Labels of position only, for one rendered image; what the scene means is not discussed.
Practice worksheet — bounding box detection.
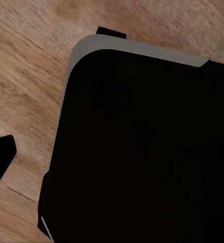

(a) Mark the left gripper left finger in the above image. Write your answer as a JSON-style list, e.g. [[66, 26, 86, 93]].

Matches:
[[0, 135, 17, 180]]

